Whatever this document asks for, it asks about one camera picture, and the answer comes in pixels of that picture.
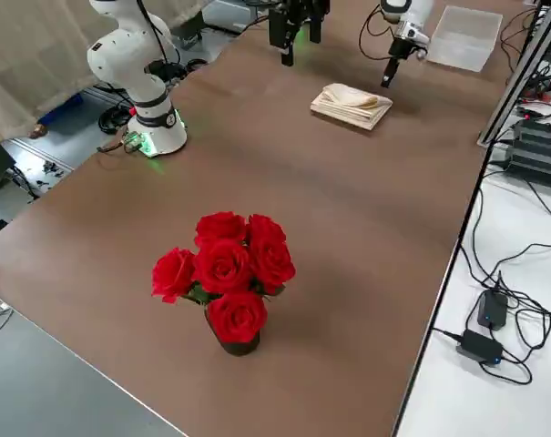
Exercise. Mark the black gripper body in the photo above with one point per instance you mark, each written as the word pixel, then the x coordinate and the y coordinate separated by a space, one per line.
pixel 399 52
pixel 304 8

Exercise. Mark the cream-colored tablecloth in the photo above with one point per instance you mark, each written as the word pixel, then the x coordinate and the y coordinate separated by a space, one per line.
pixel 348 111

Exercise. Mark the grey controller box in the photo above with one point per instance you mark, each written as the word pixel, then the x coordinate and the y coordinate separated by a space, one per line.
pixel 238 16

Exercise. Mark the clear plastic box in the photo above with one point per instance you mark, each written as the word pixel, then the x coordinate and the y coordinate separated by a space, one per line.
pixel 466 41

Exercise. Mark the black finned power supply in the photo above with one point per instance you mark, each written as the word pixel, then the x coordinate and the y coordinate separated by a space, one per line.
pixel 539 150

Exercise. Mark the small green circuit board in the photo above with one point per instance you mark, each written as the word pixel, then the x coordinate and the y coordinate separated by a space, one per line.
pixel 132 142

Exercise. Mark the blue bin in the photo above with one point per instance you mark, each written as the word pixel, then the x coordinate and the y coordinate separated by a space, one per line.
pixel 61 109

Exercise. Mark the red rose bouquet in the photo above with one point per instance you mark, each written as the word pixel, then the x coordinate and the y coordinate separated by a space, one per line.
pixel 220 266

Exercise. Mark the beige curtain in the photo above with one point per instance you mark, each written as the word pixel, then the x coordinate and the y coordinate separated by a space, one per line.
pixel 29 54

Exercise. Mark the black rounded power adapter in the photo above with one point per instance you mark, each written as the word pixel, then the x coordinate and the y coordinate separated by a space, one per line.
pixel 492 311

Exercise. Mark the small brown object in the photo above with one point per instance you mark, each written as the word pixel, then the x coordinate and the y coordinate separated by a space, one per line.
pixel 38 132

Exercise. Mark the black rectangular power adapter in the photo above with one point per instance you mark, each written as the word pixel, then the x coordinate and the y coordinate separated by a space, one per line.
pixel 480 346

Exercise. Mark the black vase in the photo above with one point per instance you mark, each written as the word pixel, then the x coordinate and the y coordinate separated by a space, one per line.
pixel 241 347

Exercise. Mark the aluminium camera post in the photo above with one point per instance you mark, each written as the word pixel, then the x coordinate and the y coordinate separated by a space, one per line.
pixel 511 88

